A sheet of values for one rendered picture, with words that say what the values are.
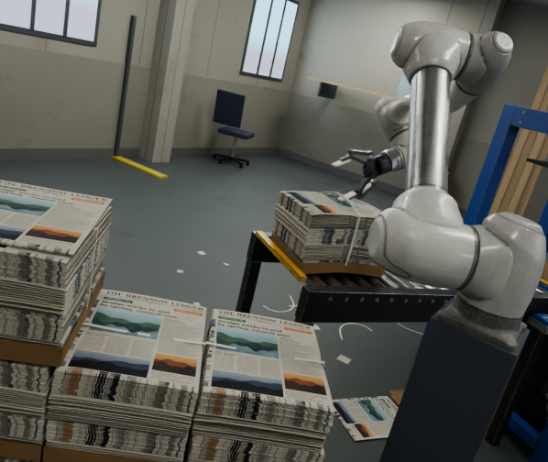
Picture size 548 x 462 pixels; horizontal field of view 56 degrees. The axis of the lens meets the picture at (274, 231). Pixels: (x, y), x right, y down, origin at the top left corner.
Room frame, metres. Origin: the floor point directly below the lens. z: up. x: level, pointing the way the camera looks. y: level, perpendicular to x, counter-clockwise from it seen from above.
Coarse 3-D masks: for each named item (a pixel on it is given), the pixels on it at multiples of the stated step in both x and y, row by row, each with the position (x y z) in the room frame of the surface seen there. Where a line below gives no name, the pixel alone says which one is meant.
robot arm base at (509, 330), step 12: (456, 300) 1.16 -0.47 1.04; (444, 312) 1.14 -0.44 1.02; (456, 312) 1.14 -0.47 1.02; (468, 312) 1.12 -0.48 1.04; (480, 312) 1.10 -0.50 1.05; (456, 324) 1.11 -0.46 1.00; (468, 324) 1.10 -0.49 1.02; (480, 324) 1.09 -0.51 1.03; (492, 324) 1.09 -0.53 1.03; (504, 324) 1.09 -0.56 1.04; (516, 324) 1.10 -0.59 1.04; (480, 336) 1.08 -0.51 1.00; (492, 336) 1.07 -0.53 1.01; (504, 336) 1.07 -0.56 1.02; (516, 336) 1.09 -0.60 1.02; (504, 348) 1.05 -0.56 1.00
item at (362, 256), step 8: (352, 200) 2.04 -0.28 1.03; (360, 208) 1.92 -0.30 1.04; (368, 208) 1.96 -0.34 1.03; (376, 208) 2.02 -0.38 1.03; (368, 216) 1.82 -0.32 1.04; (376, 216) 1.84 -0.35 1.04; (368, 224) 1.82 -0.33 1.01; (368, 232) 1.82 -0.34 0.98; (360, 240) 1.81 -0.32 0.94; (360, 248) 1.81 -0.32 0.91; (360, 256) 1.81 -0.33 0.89; (368, 256) 1.83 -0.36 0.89; (368, 264) 1.84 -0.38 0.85; (376, 264) 1.85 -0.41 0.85
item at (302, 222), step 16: (288, 192) 1.94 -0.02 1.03; (304, 192) 1.98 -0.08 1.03; (288, 208) 1.87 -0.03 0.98; (304, 208) 1.76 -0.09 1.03; (320, 208) 1.78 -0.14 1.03; (336, 208) 1.83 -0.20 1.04; (288, 224) 1.84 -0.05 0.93; (304, 224) 1.74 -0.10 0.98; (320, 224) 1.73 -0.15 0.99; (336, 224) 1.76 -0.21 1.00; (288, 240) 1.82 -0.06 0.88; (304, 240) 1.71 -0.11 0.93; (320, 240) 1.74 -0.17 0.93; (336, 240) 1.77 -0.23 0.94; (304, 256) 1.71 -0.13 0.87; (320, 256) 1.74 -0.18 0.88; (336, 256) 1.77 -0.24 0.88
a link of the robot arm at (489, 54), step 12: (480, 36) 1.54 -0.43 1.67; (492, 36) 1.51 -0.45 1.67; (504, 36) 1.52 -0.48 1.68; (480, 48) 1.51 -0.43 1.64; (492, 48) 1.49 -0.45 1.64; (504, 48) 1.49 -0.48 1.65; (468, 60) 1.51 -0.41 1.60; (480, 60) 1.51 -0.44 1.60; (492, 60) 1.50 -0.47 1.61; (504, 60) 1.50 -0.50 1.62; (468, 72) 1.52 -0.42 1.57; (480, 72) 1.53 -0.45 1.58; (492, 72) 1.53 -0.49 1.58; (468, 84) 1.57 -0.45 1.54; (480, 84) 1.57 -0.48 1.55; (492, 84) 1.59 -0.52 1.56
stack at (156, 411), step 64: (128, 320) 1.09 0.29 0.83; (192, 320) 1.16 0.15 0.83; (256, 320) 1.24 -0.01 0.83; (0, 384) 0.83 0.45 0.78; (64, 384) 0.85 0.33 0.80; (128, 384) 0.87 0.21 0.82; (192, 384) 0.91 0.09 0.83; (256, 384) 0.95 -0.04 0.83; (320, 384) 1.01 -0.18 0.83; (64, 448) 0.85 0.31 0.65; (128, 448) 0.87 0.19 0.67; (192, 448) 0.89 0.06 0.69; (256, 448) 0.91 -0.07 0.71; (320, 448) 0.93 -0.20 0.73
